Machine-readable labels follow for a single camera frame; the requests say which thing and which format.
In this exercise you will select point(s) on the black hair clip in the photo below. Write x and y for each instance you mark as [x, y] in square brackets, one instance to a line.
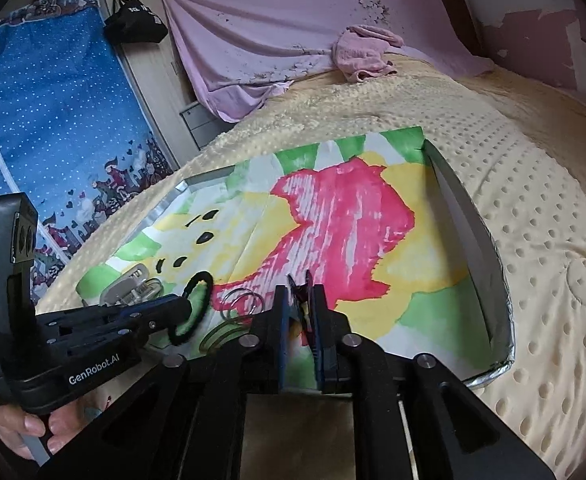
[300, 294]

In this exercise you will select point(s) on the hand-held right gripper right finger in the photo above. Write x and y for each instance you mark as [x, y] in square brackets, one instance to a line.
[323, 350]

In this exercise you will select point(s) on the blue dotted fabric wardrobe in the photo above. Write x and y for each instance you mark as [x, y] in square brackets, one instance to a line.
[48, 135]

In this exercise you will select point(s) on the pink hanging sheet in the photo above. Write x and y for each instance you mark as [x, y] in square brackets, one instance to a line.
[273, 25]

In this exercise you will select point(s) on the wooden wardrobe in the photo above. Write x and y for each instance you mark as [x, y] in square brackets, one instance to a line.
[158, 85]

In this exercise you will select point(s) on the beige hair claw clip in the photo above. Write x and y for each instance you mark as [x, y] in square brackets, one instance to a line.
[128, 285]

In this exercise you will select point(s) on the metal tray with painted lining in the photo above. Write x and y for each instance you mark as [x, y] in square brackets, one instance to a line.
[353, 235]

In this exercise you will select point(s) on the white drawer cabinet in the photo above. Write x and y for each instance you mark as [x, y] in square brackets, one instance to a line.
[200, 122]

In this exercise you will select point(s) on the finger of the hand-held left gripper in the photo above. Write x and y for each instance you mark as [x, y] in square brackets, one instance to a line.
[123, 310]
[113, 337]

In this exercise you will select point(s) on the black bag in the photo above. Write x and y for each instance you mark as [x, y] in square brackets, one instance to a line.
[133, 22]

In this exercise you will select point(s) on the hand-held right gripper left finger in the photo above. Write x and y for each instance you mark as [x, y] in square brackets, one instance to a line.
[282, 340]

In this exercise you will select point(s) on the person's left hand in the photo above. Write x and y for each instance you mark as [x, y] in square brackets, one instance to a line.
[23, 430]

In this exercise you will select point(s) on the brown board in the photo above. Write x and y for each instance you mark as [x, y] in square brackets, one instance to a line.
[460, 17]

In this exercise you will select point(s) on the pink crumpled towel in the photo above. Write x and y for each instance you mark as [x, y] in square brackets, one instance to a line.
[363, 52]

